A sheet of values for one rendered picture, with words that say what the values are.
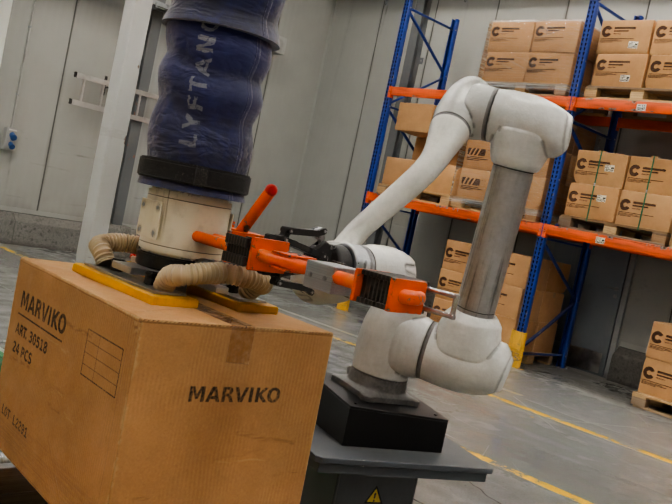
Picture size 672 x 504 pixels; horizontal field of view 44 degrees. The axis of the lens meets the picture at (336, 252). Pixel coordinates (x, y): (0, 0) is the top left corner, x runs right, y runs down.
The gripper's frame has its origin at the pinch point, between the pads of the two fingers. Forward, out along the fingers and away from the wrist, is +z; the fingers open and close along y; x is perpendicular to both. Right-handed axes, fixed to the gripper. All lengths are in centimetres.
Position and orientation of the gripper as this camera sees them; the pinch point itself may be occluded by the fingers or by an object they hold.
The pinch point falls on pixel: (262, 253)
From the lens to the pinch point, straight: 151.5
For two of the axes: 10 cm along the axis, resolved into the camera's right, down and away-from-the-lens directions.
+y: -2.1, 9.8, 0.5
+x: -7.0, -1.8, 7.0
